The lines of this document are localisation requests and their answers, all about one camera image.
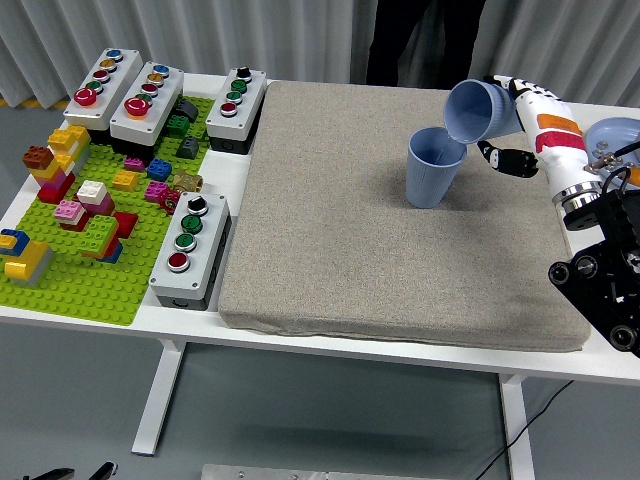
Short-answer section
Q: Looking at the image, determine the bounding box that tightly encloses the yellow white green brick stack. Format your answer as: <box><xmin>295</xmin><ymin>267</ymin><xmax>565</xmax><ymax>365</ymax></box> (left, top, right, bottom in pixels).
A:
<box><xmin>47</xmin><ymin>124</ymin><xmax>92</xmax><ymax>174</ymax></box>

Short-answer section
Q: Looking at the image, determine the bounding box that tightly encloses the grey-brown padded mat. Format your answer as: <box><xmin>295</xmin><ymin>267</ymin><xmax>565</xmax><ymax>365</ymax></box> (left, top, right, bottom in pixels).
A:
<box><xmin>218</xmin><ymin>80</ymin><xmax>592</xmax><ymax>353</ymax></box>

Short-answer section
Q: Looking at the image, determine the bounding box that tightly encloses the white five-button control box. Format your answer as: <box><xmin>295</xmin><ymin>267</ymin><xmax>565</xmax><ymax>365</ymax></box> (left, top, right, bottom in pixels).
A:
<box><xmin>108</xmin><ymin>61</ymin><xmax>185</xmax><ymax>161</ymax></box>
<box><xmin>62</xmin><ymin>47</ymin><xmax>145</xmax><ymax>146</ymax></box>

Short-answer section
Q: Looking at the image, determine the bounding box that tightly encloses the blue yellow grey brick stack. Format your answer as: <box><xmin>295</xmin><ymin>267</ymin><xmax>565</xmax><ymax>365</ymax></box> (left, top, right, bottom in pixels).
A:
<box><xmin>0</xmin><ymin>228</ymin><xmax>55</xmax><ymax>289</ymax></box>

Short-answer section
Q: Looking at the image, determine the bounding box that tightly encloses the white pink brick stack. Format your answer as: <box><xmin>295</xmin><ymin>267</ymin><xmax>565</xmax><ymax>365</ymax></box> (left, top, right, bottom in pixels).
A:
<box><xmin>76</xmin><ymin>179</ymin><xmax>116</xmax><ymax>217</ymax></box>

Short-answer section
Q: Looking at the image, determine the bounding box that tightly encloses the white four-button control box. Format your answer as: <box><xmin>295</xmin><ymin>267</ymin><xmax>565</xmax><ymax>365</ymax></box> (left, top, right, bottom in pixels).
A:
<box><xmin>204</xmin><ymin>66</ymin><xmax>268</xmax><ymax>155</ymax></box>
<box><xmin>148</xmin><ymin>192</ymin><xmax>233</xmax><ymax>312</ymax></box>

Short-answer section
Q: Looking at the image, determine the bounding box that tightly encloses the black white robot left hand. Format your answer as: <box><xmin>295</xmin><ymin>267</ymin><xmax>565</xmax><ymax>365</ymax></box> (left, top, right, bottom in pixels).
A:
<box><xmin>22</xmin><ymin>460</ymin><xmax>120</xmax><ymax>480</ymax></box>

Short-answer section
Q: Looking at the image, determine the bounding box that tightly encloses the white table leg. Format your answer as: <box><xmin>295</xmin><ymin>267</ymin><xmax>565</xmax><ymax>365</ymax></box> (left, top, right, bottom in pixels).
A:
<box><xmin>130</xmin><ymin>339</ymin><xmax>187</xmax><ymax>457</ymax></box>
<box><xmin>497</xmin><ymin>372</ymin><xmax>536</xmax><ymax>480</ymax></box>

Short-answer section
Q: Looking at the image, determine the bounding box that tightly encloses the person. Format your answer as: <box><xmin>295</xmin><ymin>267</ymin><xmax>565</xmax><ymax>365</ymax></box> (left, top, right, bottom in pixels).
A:
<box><xmin>366</xmin><ymin>0</ymin><xmax>487</xmax><ymax>90</ymax></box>

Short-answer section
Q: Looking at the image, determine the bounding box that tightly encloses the black floor cable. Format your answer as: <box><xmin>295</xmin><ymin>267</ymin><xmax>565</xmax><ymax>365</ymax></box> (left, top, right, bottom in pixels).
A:
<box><xmin>474</xmin><ymin>379</ymin><xmax>575</xmax><ymax>480</ymax></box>

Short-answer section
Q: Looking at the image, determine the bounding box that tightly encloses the green studded baseplate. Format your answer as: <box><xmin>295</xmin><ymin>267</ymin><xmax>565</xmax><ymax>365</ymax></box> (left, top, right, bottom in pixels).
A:
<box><xmin>0</xmin><ymin>94</ymin><xmax>217</xmax><ymax>327</ymax></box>

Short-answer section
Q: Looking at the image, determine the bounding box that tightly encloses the light blue ribbed cup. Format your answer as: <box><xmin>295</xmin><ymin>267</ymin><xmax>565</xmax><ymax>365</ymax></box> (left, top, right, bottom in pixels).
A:
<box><xmin>405</xmin><ymin>126</ymin><xmax>468</xmax><ymax>210</ymax></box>
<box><xmin>443</xmin><ymin>78</ymin><xmax>524</xmax><ymax>146</ymax></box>

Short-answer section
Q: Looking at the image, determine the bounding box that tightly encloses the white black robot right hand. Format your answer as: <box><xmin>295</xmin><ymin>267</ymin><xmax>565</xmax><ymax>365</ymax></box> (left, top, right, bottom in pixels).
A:
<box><xmin>476</xmin><ymin>74</ymin><xmax>599</xmax><ymax>197</ymax></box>

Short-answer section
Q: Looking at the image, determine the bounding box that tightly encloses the dark green brick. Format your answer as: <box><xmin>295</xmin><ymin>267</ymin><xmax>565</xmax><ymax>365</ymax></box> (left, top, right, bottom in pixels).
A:
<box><xmin>165</xmin><ymin>114</ymin><xmax>191</xmax><ymax>139</ymax></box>

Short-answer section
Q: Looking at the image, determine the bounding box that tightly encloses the white pleated curtain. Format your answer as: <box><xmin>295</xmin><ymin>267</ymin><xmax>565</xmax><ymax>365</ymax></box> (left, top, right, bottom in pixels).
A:
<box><xmin>0</xmin><ymin>0</ymin><xmax>640</xmax><ymax>109</ymax></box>

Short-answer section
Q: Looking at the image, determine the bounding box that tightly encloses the pink red brick stack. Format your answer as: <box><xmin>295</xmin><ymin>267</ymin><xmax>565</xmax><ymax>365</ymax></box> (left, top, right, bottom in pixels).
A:
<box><xmin>53</xmin><ymin>199</ymin><xmax>90</xmax><ymax>233</ymax></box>

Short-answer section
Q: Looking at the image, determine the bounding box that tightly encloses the light blue plate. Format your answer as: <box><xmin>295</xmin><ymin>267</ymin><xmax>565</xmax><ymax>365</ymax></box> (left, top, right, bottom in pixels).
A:
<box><xmin>583</xmin><ymin>116</ymin><xmax>640</xmax><ymax>174</ymax></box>

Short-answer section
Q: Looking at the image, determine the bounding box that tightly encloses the brown yellow red brick tower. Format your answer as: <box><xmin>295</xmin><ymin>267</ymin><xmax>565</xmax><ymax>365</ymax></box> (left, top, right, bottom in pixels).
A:
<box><xmin>21</xmin><ymin>145</ymin><xmax>76</xmax><ymax>205</ymax></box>

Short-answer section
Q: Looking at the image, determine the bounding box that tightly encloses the green orange blue brick stack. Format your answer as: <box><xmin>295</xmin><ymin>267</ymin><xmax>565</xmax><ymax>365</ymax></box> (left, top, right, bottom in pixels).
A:
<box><xmin>77</xmin><ymin>214</ymin><xmax>124</xmax><ymax>265</ymax></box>

